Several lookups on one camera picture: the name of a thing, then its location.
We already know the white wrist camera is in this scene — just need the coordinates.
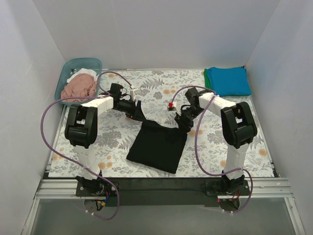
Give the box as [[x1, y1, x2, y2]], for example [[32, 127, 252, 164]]
[[130, 88, 142, 101], [167, 101, 181, 115]]

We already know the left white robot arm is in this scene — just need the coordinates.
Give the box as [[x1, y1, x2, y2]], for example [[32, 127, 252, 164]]
[[65, 83, 146, 196]]

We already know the purple cable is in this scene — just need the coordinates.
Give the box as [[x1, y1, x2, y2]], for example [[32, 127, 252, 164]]
[[168, 86, 253, 214], [40, 70, 134, 220]]

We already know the aluminium frame rail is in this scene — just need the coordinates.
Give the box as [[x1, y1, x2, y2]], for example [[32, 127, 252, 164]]
[[35, 178, 294, 199]]

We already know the pink t shirt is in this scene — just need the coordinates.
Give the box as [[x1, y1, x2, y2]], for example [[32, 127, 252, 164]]
[[61, 73, 97, 102]]

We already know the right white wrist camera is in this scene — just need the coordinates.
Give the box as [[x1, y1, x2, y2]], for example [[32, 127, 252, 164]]
[[167, 101, 181, 115]]

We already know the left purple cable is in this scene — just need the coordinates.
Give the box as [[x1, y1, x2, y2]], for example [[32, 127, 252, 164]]
[[40, 70, 134, 220]]

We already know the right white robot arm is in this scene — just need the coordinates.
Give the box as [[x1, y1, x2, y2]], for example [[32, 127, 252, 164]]
[[175, 86, 257, 195]]

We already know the white t shirt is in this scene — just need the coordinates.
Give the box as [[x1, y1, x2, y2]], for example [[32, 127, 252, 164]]
[[67, 68, 97, 83]]

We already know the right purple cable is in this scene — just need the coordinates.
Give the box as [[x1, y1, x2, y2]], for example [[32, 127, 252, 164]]
[[168, 86, 253, 214]]

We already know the black t shirt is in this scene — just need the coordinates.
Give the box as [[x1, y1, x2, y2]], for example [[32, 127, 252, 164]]
[[126, 120, 191, 174]]

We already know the folded blue t shirt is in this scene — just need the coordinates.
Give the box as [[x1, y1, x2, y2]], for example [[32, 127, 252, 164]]
[[206, 67, 251, 96]]

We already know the floral patterned table mat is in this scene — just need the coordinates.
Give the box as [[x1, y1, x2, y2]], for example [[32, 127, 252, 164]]
[[49, 70, 273, 180]]

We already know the teal plastic laundry bin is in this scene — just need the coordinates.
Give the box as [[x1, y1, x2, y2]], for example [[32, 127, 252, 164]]
[[54, 58, 102, 100]]

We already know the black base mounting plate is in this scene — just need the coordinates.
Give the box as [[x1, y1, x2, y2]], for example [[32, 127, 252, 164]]
[[75, 176, 250, 207]]

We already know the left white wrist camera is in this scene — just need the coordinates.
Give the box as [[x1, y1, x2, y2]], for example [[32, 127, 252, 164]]
[[130, 88, 142, 101]]

